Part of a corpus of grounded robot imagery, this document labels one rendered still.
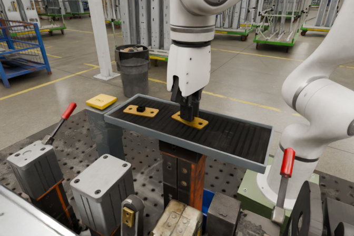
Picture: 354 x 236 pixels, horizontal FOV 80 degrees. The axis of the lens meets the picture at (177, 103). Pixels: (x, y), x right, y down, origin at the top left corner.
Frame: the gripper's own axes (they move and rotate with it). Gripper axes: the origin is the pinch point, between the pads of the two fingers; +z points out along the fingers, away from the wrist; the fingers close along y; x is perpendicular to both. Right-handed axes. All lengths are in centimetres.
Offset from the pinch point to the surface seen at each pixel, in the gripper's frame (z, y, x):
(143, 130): 2.9, 9.5, -5.6
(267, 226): 11.3, 8.0, 22.2
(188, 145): 2.9, 7.4, 5.2
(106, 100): 2.8, 5.9, -24.1
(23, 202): 18.5, 31.2, -23.5
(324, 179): 49, -57, 33
